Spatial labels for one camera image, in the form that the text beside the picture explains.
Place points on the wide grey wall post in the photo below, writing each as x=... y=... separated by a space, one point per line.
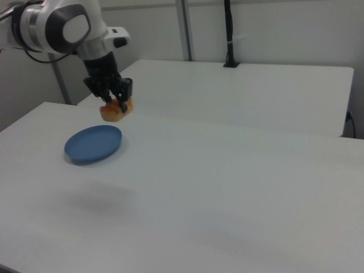
x=186 y=31

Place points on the blue round plate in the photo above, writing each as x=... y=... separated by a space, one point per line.
x=91 y=145

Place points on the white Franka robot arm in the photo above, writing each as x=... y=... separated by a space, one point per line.
x=57 y=31

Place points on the black pole with clamp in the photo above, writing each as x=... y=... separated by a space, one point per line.
x=229 y=25

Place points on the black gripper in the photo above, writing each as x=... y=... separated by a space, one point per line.
x=102 y=68

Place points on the orange bread roll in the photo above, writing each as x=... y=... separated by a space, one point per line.
x=110 y=115

